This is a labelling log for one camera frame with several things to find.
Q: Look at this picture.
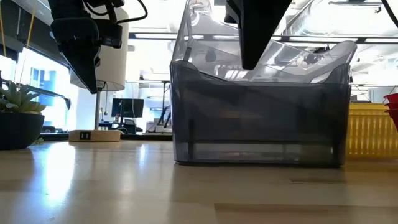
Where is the succulent plant in black pot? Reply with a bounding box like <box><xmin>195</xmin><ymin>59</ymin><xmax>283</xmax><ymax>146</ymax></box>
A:
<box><xmin>0</xmin><ymin>80</ymin><xmax>47</xmax><ymax>151</ymax></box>

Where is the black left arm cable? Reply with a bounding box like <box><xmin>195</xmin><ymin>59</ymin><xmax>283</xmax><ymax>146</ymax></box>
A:
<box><xmin>83</xmin><ymin>0</ymin><xmax>149</xmax><ymax>25</ymax></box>

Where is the black background monitor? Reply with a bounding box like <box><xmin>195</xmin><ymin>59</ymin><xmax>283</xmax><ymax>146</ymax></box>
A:
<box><xmin>111</xmin><ymin>98</ymin><xmax>145</xmax><ymax>119</ymax></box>

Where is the small black hanging fixture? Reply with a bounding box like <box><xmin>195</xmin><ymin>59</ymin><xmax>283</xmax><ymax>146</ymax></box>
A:
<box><xmin>205</xmin><ymin>49</ymin><xmax>218</xmax><ymax>63</ymax></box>

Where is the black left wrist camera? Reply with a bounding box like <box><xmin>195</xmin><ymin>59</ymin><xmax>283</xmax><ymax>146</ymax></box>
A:
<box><xmin>98</xmin><ymin>20</ymin><xmax>124</xmax><ymax>50</ymax></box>

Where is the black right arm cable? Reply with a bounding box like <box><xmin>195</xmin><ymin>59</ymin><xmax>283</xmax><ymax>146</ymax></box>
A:
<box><xmin>381</xmin><ymin>0</ymin><xmax>398</xmax><ymax>29</ymax></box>

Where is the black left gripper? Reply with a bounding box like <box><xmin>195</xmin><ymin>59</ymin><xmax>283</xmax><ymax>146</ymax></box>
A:
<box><xmin>48</xmin><ymin>0</ymin><xmax>102</xmax><ymax>95</ymax></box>

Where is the white lamp with wooden base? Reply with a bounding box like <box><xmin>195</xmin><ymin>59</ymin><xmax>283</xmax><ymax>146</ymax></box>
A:
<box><xmin>68</xmin><ymin>6</ymin><xmax>130</xmax><ymax>143</ymax></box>

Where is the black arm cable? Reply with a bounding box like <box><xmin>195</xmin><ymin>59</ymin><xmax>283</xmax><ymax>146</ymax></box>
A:
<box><xmin>83</xmin><ymin>0</ymin><xmax>149</xmax><ymax>25</ymax></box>
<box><xmin>381</xmin><ymin>0</ymin><xmax>398</xmax><ymax>29</ymax></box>

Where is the yellow plastic mesh basket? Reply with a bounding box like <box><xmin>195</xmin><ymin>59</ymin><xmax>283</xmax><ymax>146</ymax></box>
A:
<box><xmin>346</xmin><ymin>102</ymin><xmax>398</xmax><ymax>159</ymax></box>

